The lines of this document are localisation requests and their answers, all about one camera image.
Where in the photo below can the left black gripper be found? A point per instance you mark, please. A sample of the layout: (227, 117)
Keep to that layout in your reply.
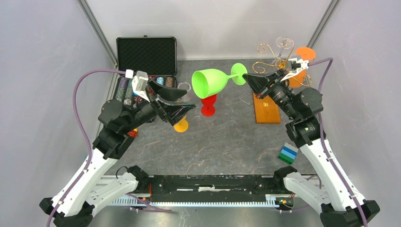
(171, 113)

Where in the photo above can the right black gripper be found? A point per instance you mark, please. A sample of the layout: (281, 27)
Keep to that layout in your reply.
(260, 82)

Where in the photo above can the yellow wine glass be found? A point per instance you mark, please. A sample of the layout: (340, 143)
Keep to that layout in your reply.
(182, 125)

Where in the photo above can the red wine glass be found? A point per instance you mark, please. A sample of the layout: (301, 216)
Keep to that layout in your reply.
(208, 108)

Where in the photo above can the green wine glass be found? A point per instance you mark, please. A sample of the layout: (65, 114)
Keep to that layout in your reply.
(208, 82)

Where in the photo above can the orange wine glass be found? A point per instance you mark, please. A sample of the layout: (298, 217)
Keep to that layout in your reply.
(303, 79)

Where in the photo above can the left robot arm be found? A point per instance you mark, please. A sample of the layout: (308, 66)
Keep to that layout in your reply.
(78, 202)

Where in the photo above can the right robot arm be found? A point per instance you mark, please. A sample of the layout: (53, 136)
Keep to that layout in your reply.
(339, 204)

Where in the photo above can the toy brick car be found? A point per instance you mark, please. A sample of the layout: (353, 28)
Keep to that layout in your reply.
(133, 133)

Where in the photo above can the black poker chip case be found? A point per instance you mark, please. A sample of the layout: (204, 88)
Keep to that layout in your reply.
(157, 56)

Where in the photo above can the blue green brick stack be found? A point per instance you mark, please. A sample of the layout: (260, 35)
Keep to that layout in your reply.
(288, 153)

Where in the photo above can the gold wire glass rack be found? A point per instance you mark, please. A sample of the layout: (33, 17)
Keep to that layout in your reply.
(266, 111)

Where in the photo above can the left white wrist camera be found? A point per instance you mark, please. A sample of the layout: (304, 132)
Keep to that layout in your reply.
(139, 83)

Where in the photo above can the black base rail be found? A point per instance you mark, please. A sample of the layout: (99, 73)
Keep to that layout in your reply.
(213, 191)

